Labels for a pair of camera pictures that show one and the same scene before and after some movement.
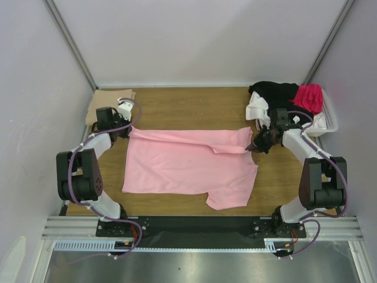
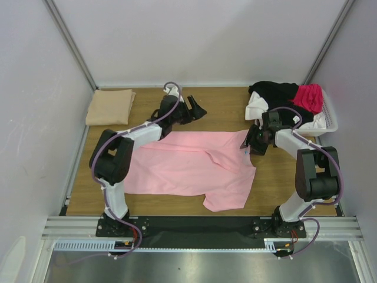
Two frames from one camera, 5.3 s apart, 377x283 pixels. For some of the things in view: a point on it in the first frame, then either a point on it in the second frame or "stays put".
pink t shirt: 212,163 stays put
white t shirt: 257,108 stays put
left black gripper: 125,134 to 197,112
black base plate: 199,232 stays put
